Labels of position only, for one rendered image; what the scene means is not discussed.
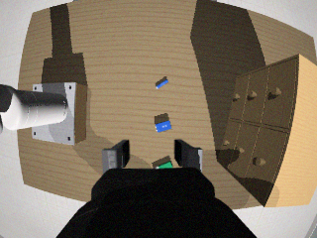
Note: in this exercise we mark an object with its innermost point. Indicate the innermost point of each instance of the small wooden chest of drawers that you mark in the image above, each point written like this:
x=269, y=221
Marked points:
x=296, y=178

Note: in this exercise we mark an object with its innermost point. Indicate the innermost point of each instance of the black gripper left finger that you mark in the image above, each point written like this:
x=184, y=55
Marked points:
x=117, y=157

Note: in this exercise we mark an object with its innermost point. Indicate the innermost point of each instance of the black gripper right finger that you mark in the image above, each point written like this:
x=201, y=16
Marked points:
x=187, y=156

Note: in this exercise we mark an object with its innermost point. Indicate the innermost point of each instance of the brown wooden drawer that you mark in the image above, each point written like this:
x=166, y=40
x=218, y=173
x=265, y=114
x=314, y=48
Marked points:
x=240, y=96
x=229, y=143
x=281, y=92
x=266, y=161
x=245, y=149
x=256, y=98

